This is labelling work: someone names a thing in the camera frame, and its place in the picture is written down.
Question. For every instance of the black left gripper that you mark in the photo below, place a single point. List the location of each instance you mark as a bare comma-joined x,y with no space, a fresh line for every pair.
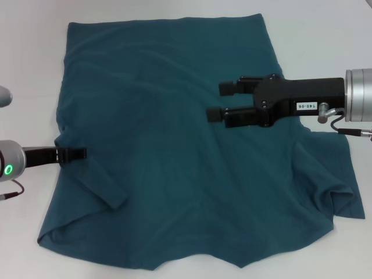
40,157

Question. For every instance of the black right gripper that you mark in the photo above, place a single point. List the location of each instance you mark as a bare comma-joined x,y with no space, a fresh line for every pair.
284,96

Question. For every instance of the blue shirt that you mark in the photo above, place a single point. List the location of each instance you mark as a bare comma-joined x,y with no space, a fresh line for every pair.
174,160

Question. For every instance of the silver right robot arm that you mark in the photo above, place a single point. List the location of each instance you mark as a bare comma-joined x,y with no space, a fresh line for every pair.
360,94

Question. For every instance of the silver right elbow connector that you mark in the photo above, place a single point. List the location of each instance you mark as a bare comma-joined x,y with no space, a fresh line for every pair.
323,113

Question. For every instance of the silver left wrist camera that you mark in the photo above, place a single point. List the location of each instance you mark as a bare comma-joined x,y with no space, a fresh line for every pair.
5,97

